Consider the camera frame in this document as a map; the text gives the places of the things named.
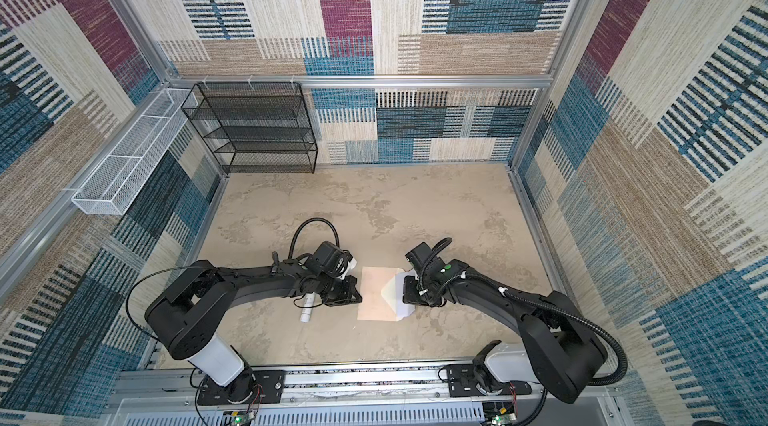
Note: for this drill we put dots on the pink envelope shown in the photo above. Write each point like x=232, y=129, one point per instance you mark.
x=378, y=287

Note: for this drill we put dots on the white wire mesh basket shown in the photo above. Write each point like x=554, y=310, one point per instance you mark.
x=118, y=179

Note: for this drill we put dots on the blue floral letter paper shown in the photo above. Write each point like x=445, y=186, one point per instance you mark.
x=401, y=310

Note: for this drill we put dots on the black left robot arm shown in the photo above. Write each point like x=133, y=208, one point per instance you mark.
x=185, y=317

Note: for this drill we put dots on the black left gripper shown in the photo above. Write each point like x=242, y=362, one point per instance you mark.
x=347, y=298

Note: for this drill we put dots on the white glue stick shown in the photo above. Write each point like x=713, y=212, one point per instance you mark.
x=307, y=307

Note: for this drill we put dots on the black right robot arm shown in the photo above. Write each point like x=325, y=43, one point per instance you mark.
x=566, y=351

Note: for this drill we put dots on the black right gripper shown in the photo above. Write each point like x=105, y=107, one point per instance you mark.
x=409, y=296

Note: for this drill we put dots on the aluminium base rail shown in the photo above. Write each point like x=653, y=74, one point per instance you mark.
x=430, y=392

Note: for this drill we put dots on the black wire shelf rack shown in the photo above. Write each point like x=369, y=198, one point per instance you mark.
x=254, y=127

